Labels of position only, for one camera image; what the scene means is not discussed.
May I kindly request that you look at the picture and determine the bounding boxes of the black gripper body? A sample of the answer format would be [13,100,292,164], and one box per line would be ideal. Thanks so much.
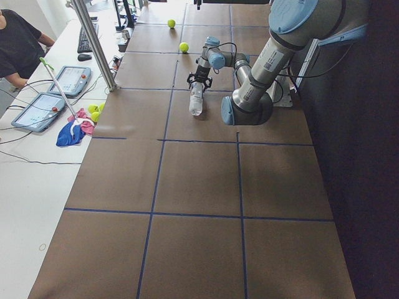
[195,64,210,82]

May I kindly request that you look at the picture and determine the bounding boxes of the white tennis ball can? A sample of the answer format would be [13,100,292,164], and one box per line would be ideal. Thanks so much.
[189,82,203,116]

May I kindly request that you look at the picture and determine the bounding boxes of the yellow tennis ball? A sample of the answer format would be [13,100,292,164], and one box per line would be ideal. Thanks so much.
[167,19,176,29]
[179,42,190,53]

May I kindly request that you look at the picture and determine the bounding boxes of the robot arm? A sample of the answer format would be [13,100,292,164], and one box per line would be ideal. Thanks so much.
[187,0,370,125]

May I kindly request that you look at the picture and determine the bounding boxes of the spare tennis ball on desk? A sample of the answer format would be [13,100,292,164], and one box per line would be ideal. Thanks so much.
[87,104,99,114]

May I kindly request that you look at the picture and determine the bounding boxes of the metal cup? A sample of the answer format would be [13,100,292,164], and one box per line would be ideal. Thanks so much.
[121,27,133,40]

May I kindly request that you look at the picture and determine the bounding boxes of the black keyboard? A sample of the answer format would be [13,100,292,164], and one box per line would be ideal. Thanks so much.
[77,27,92,54]

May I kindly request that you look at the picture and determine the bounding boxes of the black computer mouse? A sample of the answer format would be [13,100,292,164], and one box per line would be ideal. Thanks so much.
[77,53,92,62]

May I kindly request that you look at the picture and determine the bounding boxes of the far teach pendant tablet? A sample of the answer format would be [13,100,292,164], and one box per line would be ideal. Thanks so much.
[56,65,92,98]

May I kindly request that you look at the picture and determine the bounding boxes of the teach pendant tablet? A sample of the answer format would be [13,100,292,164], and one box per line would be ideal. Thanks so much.
[56,65,92,98]
[11,93,65,133]

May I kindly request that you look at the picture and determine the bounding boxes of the blue and pink cloth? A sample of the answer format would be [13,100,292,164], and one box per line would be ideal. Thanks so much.
[56,108,95,147]

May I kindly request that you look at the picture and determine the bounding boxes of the grabber stick with green tip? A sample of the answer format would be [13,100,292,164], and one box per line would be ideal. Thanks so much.
[39,57,82,125]

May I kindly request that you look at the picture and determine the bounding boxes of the near teach pendant tablet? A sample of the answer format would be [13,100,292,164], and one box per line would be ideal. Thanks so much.
[11,93,65,133]

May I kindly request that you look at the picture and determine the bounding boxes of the person in black shirt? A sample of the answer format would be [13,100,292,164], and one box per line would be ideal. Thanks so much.
[1,9,55,89]

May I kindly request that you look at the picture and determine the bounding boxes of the aluminium frame post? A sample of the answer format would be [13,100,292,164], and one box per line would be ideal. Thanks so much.
[71,0,117,92]

